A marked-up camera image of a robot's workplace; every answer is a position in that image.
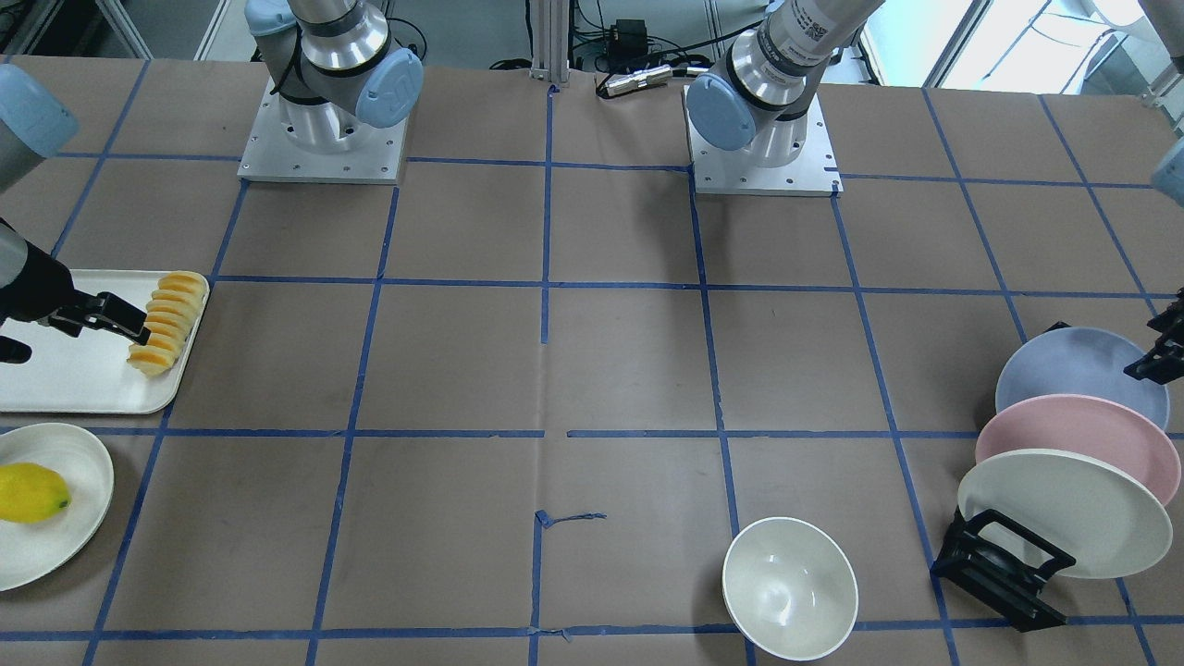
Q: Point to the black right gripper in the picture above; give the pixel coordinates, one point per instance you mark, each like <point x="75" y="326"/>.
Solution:
<point x="35" y="289"/>

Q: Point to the aluminium frame post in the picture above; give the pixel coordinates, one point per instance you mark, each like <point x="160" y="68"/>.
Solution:
<point x="550" y="32"/>

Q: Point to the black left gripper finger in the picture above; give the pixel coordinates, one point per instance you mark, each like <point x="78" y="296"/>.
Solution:
<point x="1163" y="363"/>
<point x="1169" y="322"/>

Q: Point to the white bowl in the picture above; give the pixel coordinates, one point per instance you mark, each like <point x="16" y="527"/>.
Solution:
<point x="790" y="589"/>

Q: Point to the silver cylinder connector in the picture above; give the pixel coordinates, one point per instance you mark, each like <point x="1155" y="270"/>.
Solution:
<point x="620" y="84"/>

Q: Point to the yellow lemon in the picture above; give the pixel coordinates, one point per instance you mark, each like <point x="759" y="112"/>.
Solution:
<point x="31" y="493"/>

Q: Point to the blue plate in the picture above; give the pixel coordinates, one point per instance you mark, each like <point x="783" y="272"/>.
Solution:
<point x="1081" y="361"/>

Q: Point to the black dish rack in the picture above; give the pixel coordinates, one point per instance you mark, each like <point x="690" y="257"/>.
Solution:
<point x="1003" y="565"/>

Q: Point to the white round plate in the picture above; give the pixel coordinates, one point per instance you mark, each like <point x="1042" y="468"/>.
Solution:
<point x="31" y="551"/>

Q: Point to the white rectangular tray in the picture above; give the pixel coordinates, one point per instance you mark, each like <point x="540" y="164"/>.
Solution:
<point x="86" y="374"/>

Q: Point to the sliced bread loaf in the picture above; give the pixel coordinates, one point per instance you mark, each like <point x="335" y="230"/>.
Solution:
<point x="170" y="317"/>

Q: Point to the pink plate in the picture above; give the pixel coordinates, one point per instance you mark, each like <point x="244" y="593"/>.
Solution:
<point x="1090" y="426"/>

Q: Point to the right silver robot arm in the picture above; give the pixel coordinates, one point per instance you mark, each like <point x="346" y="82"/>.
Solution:
<point x="342" y="90"/>

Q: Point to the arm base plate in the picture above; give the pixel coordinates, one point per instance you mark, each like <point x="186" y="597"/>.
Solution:
<point x="792" y="158"/>
<point x="319" y="144"/>

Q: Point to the cream plate in rack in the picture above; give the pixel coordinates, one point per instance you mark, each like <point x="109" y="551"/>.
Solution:
<point x="1107" y="521"/>

